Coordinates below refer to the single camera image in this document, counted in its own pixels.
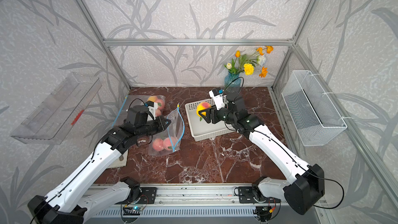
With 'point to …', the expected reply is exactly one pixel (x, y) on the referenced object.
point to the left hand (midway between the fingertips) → (172, 121)
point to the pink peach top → (170, 143)
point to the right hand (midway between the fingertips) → (204, 109)
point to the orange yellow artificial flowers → (242, 63)
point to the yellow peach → (202, 106)
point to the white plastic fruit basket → (201, 130)
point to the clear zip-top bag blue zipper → (130, 100)
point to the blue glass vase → (232, 84)
